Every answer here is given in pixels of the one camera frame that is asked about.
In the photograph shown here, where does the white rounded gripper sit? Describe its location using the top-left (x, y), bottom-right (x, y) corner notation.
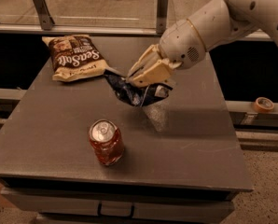
top-left (126, 20), bottom-right (206, 88)

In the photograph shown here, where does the blue chip bag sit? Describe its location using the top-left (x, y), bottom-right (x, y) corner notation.
top-left (104, 70), bottom-right (173, 106)

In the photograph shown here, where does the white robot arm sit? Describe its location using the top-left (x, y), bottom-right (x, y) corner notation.
top-left (126, 0), bottom-right (278, 88)

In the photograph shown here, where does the brown sea salt chip bag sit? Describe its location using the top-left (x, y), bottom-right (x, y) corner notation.
top-left (42, 35), bottom-right (109, 82)

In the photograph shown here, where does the red coke can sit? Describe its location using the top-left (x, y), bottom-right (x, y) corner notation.
top-left (89, 119), bottom-right (125, 166)

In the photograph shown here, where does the glass railing panel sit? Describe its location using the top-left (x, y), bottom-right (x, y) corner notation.
top-left (0, 0), bottom-right (211, 29)

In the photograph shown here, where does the grey cabinet with drawers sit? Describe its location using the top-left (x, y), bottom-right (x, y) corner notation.
top-left (0, 35), bottom-right (255, 224)

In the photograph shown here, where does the orange tape roll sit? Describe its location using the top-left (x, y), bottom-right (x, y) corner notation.
top-left (254, 97), bottom-right (274, 113)

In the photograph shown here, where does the middle metal railing bracket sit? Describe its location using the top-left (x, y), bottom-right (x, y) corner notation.
top-left (156, 0), bottom-right (168, 34)

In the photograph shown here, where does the metal railing bracket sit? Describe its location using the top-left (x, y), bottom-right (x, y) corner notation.
top-left (33, 0), bottom-right (55, 31)
top-left (156, 0), bottom-right (168, 34)

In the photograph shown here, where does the left metal railing bracket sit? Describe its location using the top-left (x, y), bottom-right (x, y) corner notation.
top-left (33, 0), bottom-right (55, 31)

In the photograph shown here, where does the black drawer handle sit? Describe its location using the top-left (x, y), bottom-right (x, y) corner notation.
top-left (97, 202), bottom-right (134, 218)

